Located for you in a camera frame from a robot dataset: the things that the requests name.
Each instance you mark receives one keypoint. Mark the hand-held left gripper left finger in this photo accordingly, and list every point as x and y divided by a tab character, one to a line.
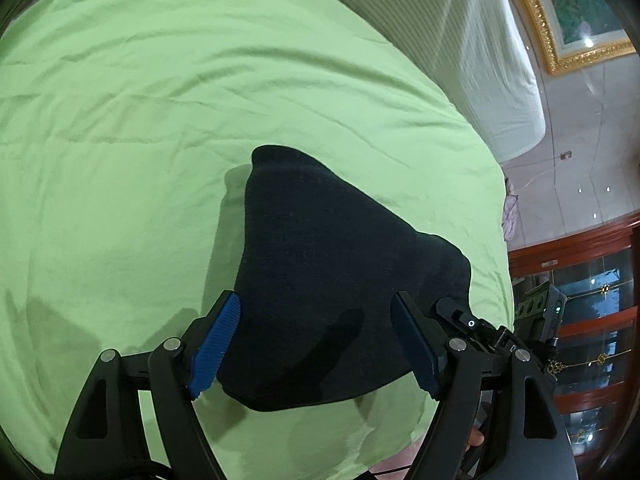
215	345

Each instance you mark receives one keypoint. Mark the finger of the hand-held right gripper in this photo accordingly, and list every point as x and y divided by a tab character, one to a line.
457	312

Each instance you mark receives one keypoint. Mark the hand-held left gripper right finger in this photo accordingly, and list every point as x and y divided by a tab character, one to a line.
415	350

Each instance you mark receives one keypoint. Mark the black pants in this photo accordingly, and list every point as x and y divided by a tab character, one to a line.
310	260

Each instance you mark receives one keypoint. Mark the person's right hand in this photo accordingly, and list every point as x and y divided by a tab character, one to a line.
475	439

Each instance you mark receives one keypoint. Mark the wooden glass cabinet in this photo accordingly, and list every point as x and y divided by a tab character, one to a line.
575	242

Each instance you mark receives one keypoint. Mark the pink striped cloth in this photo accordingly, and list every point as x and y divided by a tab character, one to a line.
510	210

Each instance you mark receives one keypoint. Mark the green bed sheet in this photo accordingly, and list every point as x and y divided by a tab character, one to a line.
125	135

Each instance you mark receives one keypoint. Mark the gold framed painting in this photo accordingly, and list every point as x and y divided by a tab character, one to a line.
575	10

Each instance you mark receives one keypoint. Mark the wall socket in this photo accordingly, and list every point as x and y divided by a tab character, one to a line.
566	155

